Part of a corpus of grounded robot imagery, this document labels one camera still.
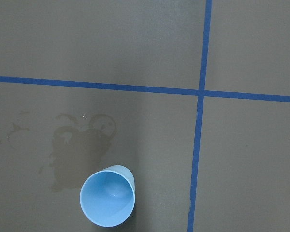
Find light blue plastic cup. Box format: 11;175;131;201
79;165;135;227

